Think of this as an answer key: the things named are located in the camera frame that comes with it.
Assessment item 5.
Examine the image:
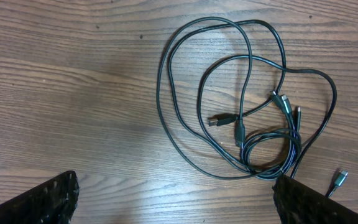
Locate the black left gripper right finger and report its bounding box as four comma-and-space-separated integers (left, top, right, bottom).
273, 175, 358, 224

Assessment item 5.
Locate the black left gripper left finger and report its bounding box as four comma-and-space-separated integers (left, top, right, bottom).
0, 170, 80, 224

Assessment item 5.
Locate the black micro USB cable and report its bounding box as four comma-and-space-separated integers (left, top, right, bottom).
196, 54, 337, 181

